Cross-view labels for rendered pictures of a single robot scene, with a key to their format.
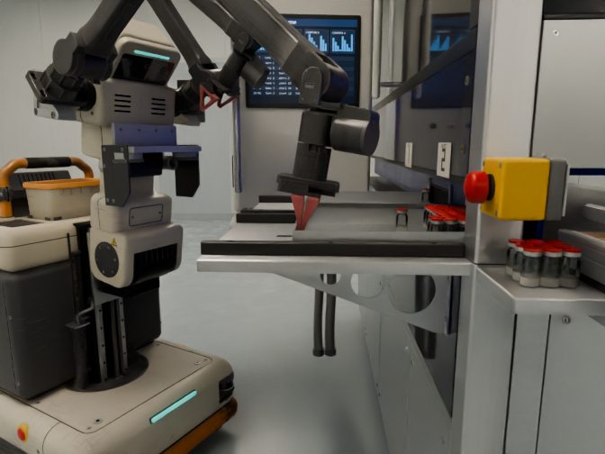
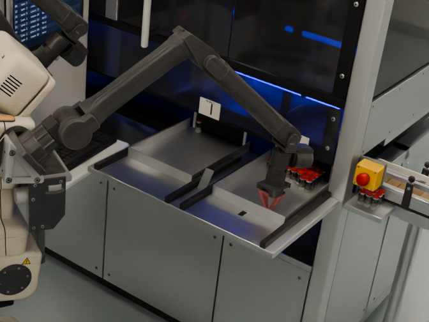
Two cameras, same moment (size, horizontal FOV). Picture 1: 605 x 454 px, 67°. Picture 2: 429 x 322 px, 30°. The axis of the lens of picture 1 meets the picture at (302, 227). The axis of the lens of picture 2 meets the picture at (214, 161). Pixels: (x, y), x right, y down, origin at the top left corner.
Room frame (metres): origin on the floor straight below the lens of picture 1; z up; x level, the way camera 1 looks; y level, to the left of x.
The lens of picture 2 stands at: (-0.08, 1.88, 2.12)
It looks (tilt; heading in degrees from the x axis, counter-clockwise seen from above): 28 degrees down; 299
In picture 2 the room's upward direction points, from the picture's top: 7 degrees clockwise
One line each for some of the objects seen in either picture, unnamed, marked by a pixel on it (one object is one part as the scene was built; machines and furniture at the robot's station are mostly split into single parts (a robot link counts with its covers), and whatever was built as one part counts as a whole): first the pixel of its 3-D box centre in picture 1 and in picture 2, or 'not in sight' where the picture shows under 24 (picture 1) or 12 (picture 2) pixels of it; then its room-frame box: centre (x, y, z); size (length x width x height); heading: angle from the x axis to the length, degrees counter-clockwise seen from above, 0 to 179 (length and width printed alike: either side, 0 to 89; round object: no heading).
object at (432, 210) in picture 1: (438, 223); (290, 174); (0.81, -0.25, 0.90); 0.18 x 0.02 x 0.05; 177
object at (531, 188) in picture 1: (518, 187); (369, 174); (0.56, -0.27, 0.99); 0.08 x 0.07 x 0.07; 87
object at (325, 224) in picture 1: (390, 227); (276, 185); (0.81, -0.16, 0.90); 0.34 x 0.26 x 0.04; 87
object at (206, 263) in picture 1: (347, 225); (219, 181); (0.99, -0.10, 0.87); 0.70 x 0.48 x 0.02; 177
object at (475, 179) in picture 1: (481, 186); (363, 179); (0.56, -0.22, 0.99); 0.04 x 0.04 x 0.04; 87
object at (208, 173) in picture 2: not in sight; (196, 185); (0.99, 0.03, 0.91); 0.14 x 0.03 x 0.06; 87
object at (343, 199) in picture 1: (371, 203); (190, 149); (1.15, -0.18, 0.90); 0.34 x 0.26 x 0.04; 87
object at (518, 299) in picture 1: (549, 288); (371, 205); (0.54, -0.31, 0.87); 0.14 x 0.13 x 0.02; 87
